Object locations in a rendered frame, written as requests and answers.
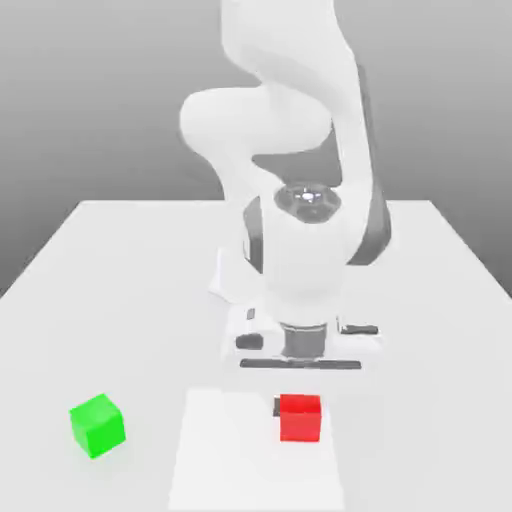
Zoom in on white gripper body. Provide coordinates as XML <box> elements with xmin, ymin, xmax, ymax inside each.
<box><xmin>226</xmin><ymin>351</ymin><xmax>380</xmax><ymax>384</ymax></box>

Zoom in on small red cube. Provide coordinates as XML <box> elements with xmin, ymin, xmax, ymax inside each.
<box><xmin>278</xmin><ymin>393</ymin><xmax>323</xmax><ymax>444</ymax></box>

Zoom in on small green cube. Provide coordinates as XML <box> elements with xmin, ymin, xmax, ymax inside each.
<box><xmin>68</xmin><ymin>392</ymin><xmax>127</xmax><ymax>460</ymax></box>

